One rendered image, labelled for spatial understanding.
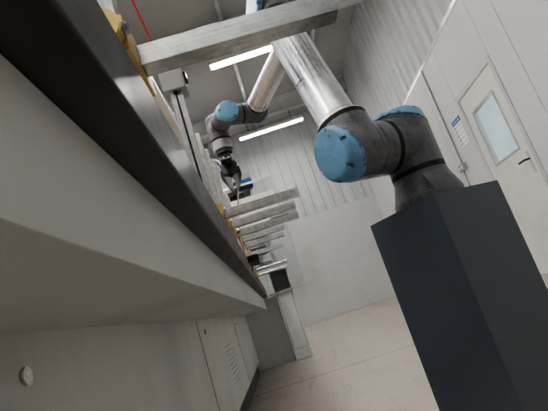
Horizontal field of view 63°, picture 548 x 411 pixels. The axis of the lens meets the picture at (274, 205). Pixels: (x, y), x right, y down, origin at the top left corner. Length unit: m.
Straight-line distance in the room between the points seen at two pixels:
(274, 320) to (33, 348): 3.84
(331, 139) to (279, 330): 3.40
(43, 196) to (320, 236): 10.44
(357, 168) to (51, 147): 0.91
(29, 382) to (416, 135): 1.01
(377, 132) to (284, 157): 9.98
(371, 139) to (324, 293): 9.48
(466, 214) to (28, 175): 1.04
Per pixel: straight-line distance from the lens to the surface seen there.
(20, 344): 0.62
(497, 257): 1.20
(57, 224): 0.26
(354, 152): 1.11
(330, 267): 10.58
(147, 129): 0.39
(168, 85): 1.39
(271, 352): 4.41
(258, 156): 11.22
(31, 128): 0.28
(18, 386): 0.60
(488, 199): 1.25
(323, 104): 1.23
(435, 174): 1.23
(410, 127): 1.25
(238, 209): 1.55
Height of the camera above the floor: 0.45
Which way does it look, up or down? 13 degrees up
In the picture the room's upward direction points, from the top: 18 degrees counter-clockwise
